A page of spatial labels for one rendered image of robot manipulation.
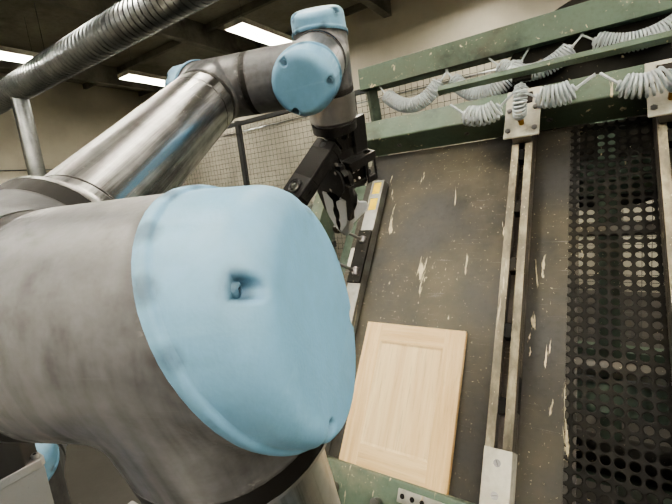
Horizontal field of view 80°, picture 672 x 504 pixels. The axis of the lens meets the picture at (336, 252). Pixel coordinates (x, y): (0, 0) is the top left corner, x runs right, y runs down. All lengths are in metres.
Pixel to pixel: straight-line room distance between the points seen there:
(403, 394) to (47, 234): 1.09
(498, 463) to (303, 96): 0.88
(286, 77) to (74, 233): 0.35
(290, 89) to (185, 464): 0.40
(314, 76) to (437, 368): 0.90
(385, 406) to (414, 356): 0.16
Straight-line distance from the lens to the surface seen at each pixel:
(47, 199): 0.29
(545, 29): 1.88
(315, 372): 0.16
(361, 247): 1.40
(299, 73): 0.48
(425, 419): 1.18
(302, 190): 0.62
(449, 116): 1.52
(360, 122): 0.68
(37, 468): 0.63
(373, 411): 1.24
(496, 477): 1.08
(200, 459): 0.18
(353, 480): 1.22
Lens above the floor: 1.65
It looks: 9 degrees down
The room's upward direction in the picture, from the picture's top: 7 degrees counter-clockwise
